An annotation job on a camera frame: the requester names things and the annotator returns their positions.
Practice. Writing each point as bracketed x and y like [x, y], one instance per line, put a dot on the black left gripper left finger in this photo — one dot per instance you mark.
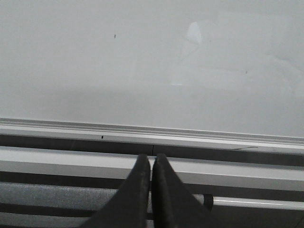
[128, 207]

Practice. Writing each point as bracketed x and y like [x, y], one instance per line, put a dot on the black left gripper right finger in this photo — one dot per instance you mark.
[173, 205]

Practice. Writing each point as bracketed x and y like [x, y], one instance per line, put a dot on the white horizontal stand rod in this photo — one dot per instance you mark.
[258, 203]

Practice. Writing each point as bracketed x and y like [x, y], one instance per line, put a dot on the white metal stand frame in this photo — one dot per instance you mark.
[115, 166]

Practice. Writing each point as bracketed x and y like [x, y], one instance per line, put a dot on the white whiteboard with aluminium frame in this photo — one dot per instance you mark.
[203, 73]

